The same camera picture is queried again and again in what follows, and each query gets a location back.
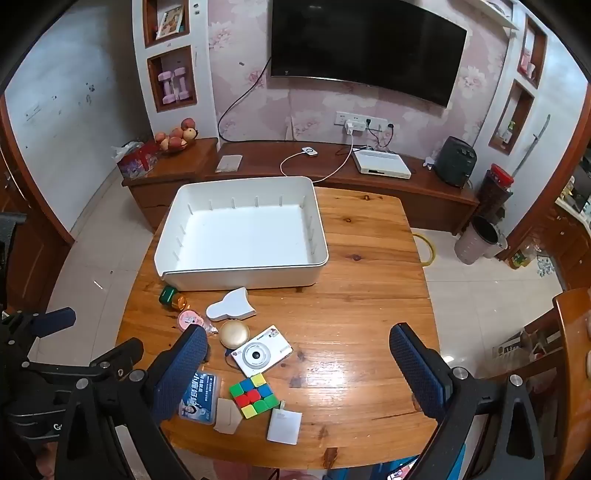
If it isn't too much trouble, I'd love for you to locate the picture book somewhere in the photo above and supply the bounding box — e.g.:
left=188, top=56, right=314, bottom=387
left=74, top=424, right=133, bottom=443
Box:
left=156, top=6, right=184, bottom=38

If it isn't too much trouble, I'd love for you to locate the black flat television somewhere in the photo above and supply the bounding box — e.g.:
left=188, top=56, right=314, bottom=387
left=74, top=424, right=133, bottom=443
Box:
left=270, top=0, right=468, bottom=109

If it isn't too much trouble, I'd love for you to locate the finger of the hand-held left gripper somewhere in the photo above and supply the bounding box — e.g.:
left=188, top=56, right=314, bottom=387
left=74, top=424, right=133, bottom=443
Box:
left=4, top=307, right=77, bottom=344
left=89, top=338, right=145, bottom=377

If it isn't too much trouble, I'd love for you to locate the bowl of peaches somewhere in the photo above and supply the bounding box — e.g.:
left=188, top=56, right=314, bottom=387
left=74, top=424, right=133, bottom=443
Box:
left=154, top=117, right=199, bottom=154

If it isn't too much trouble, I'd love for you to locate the white digital camera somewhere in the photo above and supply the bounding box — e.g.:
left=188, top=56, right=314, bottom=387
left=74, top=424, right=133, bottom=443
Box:
left=231, top=326, right=293, bottom=378

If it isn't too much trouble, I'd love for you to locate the white set-top box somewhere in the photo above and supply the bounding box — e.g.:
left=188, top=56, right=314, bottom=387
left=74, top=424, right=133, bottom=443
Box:
left=353, top=148, right=411, bottom=180

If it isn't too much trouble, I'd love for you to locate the wooden television cabinet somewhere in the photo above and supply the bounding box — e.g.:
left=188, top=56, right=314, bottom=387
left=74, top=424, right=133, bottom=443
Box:
left=122, top=138, right=481, bottom=236

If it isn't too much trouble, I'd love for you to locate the white flat scraper-shaped object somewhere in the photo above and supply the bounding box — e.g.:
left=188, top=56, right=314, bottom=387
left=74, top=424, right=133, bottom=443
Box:
left=206, top=287, right=256, bottom=321

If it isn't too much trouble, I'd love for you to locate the wooden chair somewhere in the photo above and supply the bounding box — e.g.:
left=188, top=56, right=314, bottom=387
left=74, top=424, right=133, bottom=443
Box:
left=492, top=287, right=591, bottom=480

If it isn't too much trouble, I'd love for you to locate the black container red lid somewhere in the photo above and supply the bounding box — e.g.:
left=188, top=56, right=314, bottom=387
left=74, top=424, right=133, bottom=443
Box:
left=480, top=164, right=514, bottom=220

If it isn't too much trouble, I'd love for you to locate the white wall socket strip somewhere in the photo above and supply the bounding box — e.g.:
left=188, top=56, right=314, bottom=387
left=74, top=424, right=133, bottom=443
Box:
left=335, top=111, right=389, bottom=134

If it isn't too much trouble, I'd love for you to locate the white charging cable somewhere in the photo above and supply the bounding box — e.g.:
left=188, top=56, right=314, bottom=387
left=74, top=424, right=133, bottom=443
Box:
left=280, top=133, right=357, bottom=181

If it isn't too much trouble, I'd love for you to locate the gold round compact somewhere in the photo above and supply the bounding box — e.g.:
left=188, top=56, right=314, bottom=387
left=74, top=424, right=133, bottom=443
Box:
left=219, top=320, right=250, bottom=349

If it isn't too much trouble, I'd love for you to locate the colourful puzzle cube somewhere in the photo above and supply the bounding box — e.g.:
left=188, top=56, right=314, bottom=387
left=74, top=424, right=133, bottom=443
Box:
left=229, top=374, right=281, bottom=420

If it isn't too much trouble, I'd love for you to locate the pink correction tape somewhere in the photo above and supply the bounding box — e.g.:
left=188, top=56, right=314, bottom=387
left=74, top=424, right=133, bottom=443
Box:
left=178, top=309, right=218, bottom=335

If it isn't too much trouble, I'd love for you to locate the green perfume bottle gold cap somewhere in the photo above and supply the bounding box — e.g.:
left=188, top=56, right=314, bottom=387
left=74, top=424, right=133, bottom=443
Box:
left=159, top=286, right=186, bottom=309

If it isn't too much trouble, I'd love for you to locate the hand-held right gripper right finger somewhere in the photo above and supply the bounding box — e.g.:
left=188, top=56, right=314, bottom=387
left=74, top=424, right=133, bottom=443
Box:
left=390, top=323, right=546, bottom=480

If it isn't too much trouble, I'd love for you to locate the white power bank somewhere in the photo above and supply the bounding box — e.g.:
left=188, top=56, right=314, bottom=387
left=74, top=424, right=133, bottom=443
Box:
left=267, top=406, right=303, bottom=446

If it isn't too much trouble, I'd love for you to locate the yellow hose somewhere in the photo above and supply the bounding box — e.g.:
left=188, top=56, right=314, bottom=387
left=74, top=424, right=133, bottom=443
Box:
left=412, top=233, right=437, bottom=267

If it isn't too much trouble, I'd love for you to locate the red tissue pack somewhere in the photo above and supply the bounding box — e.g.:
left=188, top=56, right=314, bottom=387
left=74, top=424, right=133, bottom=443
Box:
left=112, top=141, right=160, bottom=178

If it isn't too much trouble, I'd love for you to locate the black television cable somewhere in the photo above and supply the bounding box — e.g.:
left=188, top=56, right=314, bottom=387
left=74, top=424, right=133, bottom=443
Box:
left=218, top=58, right=273, bottom=142

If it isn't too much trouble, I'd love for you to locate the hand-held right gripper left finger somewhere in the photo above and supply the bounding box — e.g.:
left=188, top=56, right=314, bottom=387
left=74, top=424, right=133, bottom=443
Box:
left=58, top=325, right=208, bottom=480

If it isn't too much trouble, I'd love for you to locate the blue card box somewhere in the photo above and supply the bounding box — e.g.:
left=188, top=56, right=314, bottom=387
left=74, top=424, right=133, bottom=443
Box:
left=179, top=371, right=220, bottom=426

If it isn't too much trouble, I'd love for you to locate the grey trash bin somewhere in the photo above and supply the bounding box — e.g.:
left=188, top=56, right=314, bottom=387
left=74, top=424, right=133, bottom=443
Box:
left=455, top=217, right=503, bottom=265

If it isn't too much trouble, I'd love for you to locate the white plastic storage tray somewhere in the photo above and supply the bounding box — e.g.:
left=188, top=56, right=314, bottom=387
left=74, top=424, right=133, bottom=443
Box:
left=154, top=176, right=329, bottom=292

